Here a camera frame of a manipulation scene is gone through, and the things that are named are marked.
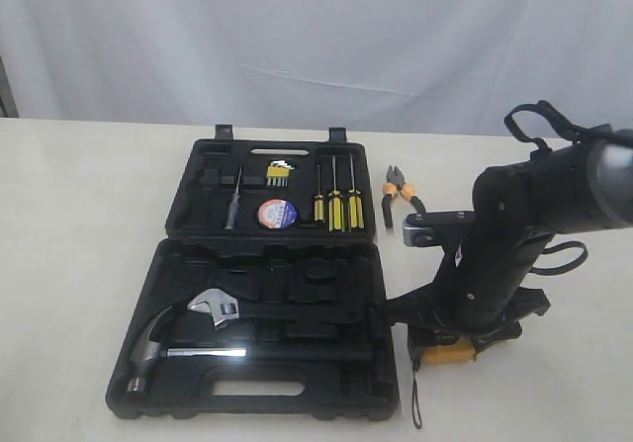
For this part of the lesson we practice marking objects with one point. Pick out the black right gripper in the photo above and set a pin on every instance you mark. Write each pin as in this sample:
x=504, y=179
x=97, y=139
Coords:
x=476, y=290

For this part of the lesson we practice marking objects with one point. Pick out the yellow measuring tape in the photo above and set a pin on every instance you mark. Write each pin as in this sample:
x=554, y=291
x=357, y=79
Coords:
x=431, y=347

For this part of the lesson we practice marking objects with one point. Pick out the orange black combination pliers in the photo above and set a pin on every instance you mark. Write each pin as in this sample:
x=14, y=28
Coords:
x=397, y=185

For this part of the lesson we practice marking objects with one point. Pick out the black electrical tape roll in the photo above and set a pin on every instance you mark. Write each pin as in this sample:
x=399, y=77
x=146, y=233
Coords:
x=277, y=214

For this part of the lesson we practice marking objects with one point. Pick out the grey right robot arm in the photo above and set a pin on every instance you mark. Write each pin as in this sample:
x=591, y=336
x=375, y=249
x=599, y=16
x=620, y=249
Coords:
x=594, y=191

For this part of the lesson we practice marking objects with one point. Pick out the black plastic tool case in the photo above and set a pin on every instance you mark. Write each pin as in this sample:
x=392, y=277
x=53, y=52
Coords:
x=305, y=264

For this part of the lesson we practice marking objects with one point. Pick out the small yellow black screwdriver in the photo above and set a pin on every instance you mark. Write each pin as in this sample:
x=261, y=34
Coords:
x=318, y=201

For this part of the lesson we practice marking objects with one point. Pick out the yellow hex key set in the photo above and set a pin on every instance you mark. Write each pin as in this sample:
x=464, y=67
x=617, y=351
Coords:
x=278, y=173

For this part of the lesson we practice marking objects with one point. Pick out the chrome adjustable wrench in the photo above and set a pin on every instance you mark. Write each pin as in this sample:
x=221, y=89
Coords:
x=224, y=308

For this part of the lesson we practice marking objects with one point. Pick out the steel claw hammer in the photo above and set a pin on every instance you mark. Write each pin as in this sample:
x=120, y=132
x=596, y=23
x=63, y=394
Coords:
x=148, y=351

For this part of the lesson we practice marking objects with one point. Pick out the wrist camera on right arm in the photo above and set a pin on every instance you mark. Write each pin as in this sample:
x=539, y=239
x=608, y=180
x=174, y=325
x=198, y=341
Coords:
x=444, y=229

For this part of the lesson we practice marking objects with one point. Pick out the clear handle tester screwdriver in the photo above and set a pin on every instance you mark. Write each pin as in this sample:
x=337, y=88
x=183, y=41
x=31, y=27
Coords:
x=232, y=208

